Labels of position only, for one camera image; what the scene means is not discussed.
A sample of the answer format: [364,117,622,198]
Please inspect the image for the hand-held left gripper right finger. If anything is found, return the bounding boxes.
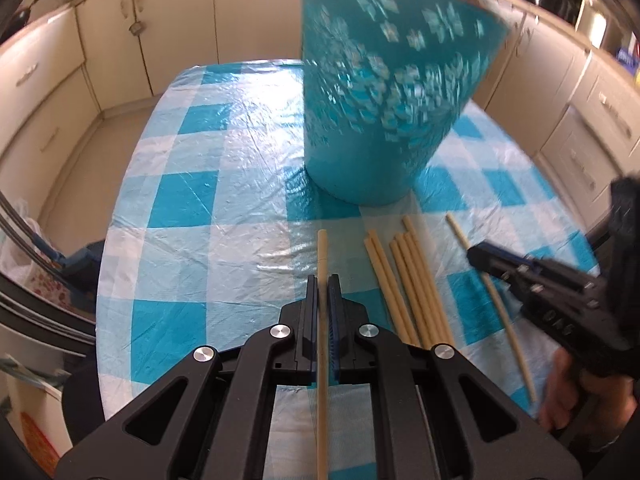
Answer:
[326,274,583,480]

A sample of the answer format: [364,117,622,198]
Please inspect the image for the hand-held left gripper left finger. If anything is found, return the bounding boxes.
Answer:
[54,275,321,480]

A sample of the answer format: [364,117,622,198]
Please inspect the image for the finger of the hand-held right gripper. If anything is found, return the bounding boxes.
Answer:
[467,242,621,376]
[520,255,608,306]

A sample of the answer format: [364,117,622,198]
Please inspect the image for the pale wooden chopstick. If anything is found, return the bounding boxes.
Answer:
[395,233,445,347]
[363,238,412,343]
[445,213,538,405]
[390,241,433,350]
[317,229,329,480]

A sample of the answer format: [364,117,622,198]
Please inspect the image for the white canister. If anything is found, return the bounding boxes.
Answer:
[575,0,609,47]

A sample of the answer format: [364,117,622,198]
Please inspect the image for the white printed carton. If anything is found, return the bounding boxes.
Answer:
[0,354,74,479]

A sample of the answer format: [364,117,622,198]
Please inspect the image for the teal perforated plastic basket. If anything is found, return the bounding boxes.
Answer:
[299,0,511,206]

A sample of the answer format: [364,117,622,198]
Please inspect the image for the dark metal rails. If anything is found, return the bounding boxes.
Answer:
[0,194,98,360]

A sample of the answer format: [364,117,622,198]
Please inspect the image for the blue plastic object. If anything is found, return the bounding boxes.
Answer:
[30,220,98,275]

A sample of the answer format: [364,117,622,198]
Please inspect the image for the cream kitchen cabinets with doors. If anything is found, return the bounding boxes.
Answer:
[0,0,303,233]

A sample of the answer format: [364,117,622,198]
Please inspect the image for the cream kitchen cabinets with drawers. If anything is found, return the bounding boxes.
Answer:
[470,0,640,241]

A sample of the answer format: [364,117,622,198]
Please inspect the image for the person's right hand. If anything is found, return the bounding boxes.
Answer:
[539,347,596,433]

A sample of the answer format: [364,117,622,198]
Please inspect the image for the pair of wooden sticks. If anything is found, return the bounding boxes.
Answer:
[403,216,455,346]
[367,230,422,347]

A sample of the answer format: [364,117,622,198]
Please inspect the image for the white plastic bag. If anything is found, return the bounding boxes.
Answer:
[0,199,71,308]

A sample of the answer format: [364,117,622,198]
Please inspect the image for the blue white checked tablecloth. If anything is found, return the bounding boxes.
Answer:
[95,57,601,480]

